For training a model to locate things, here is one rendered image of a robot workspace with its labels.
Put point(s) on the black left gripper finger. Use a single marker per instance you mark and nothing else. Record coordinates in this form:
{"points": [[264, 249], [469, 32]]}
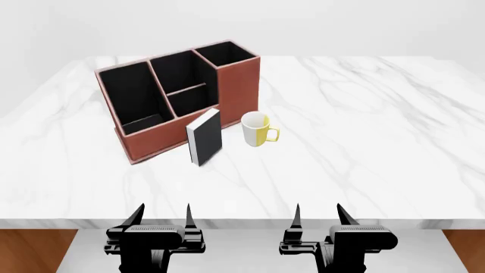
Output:
{"points": [[135, 216], [190, 219]]}

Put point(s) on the black hardcover book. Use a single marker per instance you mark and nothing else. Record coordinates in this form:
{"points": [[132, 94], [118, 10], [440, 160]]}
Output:
{"points": [[207, 139]]}

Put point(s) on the white and yellow mug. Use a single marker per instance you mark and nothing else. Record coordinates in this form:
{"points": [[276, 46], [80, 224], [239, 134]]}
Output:
{"points": [[254, 131]]}

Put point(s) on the brown leather desk caddy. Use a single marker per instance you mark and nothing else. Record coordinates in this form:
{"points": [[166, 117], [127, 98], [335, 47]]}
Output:
{"points": [[238, 94]]}

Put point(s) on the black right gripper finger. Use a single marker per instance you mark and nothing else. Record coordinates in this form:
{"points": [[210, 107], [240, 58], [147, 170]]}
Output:
{"points": [[296, 217], [346, 214]]}

